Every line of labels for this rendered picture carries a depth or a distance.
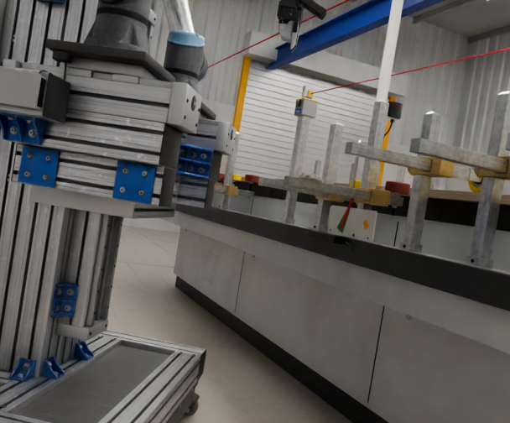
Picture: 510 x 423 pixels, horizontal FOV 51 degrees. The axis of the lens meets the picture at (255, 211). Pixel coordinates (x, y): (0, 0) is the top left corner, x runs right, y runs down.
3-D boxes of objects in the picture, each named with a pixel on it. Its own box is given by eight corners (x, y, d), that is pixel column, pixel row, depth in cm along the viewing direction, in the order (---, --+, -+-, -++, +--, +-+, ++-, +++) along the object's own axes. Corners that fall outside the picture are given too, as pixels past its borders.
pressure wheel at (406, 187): (391, 215, 171) (397, 180, 171) (375, 212, 179) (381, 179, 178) (410, 218, 175) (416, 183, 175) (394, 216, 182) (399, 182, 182)
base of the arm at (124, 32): (70, 45, 116) (76, -1, 115) (99, 64, 131) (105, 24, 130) (136, 54, 114) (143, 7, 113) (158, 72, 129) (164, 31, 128)
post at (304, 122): (284, 222, 220) (302, 115, 219) (279, 221, 224) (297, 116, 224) (294, 224, 222) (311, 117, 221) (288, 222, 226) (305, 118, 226)
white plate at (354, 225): (371, 242, 167) (376, 211, 166) (326, 232, 190) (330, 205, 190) (372, 242, 167) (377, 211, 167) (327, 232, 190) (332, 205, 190)
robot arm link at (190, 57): (158, 65, 165) (165, 21, 165) (166, 75, 178) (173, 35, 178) (197, 71, 165) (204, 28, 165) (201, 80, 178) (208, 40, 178)
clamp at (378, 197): (375, 204, 167) (378, 188, 167) (351, 201, 180) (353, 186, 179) (389, 206, 170) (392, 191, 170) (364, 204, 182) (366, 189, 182)
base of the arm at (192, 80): (145, 95, 165) (150, 63, 164) (160, 105, 180) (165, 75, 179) (193, 101, 163) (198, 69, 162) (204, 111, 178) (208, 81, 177)
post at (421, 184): (404, 277, 152) (433, 110, 151) (397, 274, 155) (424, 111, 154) (414, 278, 153) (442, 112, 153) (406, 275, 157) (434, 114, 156)
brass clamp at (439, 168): (437, 174, 144) (440, 156, 144) (403, 173, 156) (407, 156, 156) (454, 178, 147) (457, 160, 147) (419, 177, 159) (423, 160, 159)
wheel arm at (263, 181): (261, 188, 182) (262, 175, 182) (257, 187, 185) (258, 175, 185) (364, 206, 200) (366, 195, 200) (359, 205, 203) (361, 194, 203)
